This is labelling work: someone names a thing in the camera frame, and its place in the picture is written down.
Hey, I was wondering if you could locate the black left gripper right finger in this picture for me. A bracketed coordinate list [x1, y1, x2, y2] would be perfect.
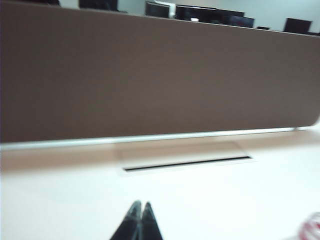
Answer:
[140, 201, 164, 240]

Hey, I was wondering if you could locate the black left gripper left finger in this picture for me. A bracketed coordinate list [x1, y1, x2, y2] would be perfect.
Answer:
[109, 199, 143, 240]

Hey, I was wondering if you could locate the brown fabric desk partition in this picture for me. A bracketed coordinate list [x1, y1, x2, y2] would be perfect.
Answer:
[0, 0, 320, 144]

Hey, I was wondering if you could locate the grey framed computer monitor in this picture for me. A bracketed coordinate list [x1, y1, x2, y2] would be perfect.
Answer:
[145, 0, 175, 19]

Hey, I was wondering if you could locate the wide black computer monitor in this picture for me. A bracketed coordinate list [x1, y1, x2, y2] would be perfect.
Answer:
[175, 4, 245, 26]

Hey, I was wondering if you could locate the white desk cable cover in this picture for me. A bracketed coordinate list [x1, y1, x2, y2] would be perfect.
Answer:
[115, 141, 257, 177]

